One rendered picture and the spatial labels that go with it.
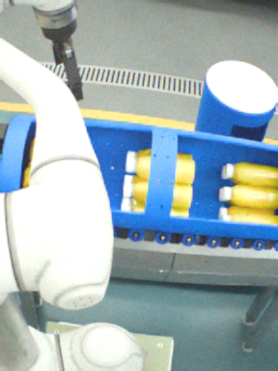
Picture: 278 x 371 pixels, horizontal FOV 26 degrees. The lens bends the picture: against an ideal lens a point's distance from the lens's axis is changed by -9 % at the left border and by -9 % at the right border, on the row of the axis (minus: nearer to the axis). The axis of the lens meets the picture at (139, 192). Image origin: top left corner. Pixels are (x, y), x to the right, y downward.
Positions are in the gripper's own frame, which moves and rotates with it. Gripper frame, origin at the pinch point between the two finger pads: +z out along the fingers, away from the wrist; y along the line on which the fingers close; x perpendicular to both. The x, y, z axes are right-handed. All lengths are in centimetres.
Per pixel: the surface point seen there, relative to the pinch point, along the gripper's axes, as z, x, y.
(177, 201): 48, 20, 13
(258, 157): 56, 52, 4
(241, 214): 55, 38, 20
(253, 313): 152, 54, 24
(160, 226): 51, 14, 17
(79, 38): 168, 39, -188
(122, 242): 64, 4, 11
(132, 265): 72, 5, 15
